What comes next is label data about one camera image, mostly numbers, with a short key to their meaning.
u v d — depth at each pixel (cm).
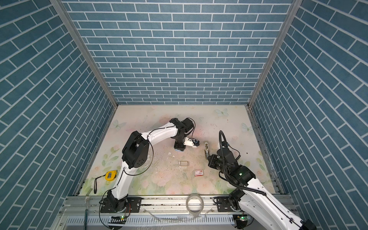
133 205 74
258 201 49
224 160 58
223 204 74
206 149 93
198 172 85
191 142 85
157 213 72
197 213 70
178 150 91
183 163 89
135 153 55
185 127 73
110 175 82
